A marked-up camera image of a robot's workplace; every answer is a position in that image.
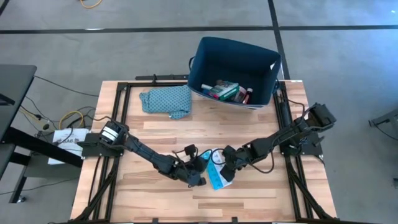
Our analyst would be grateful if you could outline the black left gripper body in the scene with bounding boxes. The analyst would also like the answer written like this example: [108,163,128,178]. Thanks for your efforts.
[167,156,205,185]

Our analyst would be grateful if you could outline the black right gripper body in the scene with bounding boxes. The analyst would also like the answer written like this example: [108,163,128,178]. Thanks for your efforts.
[231,142,262,169]

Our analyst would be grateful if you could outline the blue white weekly pill organizer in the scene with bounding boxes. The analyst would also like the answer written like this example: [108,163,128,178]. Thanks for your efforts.
[200,148,234,191]

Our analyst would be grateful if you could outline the navy white striped fabric basket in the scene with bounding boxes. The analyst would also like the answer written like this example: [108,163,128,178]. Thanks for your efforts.
[187,36,282,110]

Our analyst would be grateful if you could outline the blue flower-patterned folded cloth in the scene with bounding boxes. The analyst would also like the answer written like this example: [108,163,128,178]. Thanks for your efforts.
[139,84,193,121]

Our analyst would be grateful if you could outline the white printed paper sheet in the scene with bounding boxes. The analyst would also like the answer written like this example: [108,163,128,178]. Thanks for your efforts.
[47,128,91,166]

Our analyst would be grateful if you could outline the grey metal equipment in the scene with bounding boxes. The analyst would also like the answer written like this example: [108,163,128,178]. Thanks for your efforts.
[368,108,398,136]

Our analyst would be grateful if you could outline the black desk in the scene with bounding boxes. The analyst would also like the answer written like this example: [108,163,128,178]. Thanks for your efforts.
[0,64,84,205]

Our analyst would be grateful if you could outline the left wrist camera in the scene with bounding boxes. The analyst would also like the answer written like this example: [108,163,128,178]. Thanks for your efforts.
[183,144,198,157]

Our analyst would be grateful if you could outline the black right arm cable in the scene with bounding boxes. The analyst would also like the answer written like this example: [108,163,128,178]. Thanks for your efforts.
[211,148,275,175]

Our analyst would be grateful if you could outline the black aluminium table frame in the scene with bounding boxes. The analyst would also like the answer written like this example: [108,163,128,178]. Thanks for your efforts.
[70,73,338,224]

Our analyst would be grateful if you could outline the yellow cable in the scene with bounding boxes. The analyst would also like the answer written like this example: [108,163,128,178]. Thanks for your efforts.
[18,105,85,129]
[79,0,103,9]

